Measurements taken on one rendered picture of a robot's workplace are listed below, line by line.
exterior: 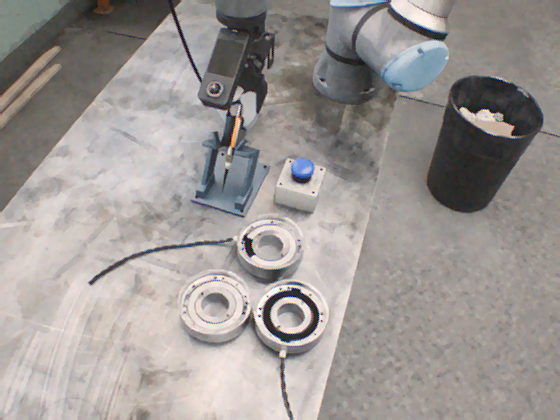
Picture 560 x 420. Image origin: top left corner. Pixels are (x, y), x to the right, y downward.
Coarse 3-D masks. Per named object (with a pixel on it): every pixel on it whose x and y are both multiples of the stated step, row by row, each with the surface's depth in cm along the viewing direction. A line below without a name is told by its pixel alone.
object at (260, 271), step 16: (256, 224) 83; (272, 224) 83; (288, 224) 83; (240, 240) 81; (256, 240) 81; (272, 240) 83; (304, 240) 80; (240, 256) 79; (272, 256) 79; (256, 272) 78; (272, 272) 77; (288, 272) 79
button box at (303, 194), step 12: (288, 168) 89; (324, 168) 90; (288, 180) 87; (300, 180) 87; (312, 180) 88; (276, 192) 88; (288, 192) 87; (300, 192) 86; (312, 192) 86; (288, 204) 89; (300, 204) 88; (312, 204) 87
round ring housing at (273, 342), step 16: (272, 288) 75; (304, 288) 76; (256, 304) 73; (288, 304) 75; (304, 304) 74; (320, 304) 74; (256, 320) 71; (272, 320) 72; (304, 320) 73; (272, 336) 71; (320, 336) 71; (288, 352) 71
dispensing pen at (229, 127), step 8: (240, 96) 83; (240, 104) 83; (240, 112) 84; (232, 120) 82; (224, 128) 83; (232, 128) 83; (224, 136) 83; (232, 136) 83; (224, 144) 84; (232, 152) 85; (232, 160) 86; (224, 176) 87; (224, 184) 88
